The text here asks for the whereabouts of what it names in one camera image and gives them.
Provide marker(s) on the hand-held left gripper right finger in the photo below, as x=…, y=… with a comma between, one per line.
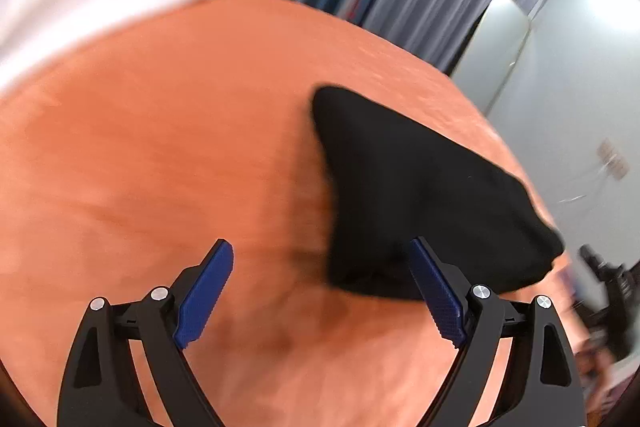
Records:
x=437, y=292

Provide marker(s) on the black pants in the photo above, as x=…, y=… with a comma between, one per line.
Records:
x=400, y=182

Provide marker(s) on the wall socket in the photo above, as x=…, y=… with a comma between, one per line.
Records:
x=612, y=159

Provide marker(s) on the white door panel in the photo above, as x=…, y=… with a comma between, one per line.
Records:
x=495, y=52

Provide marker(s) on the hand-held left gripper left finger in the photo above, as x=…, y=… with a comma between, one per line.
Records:
x=205, y=297

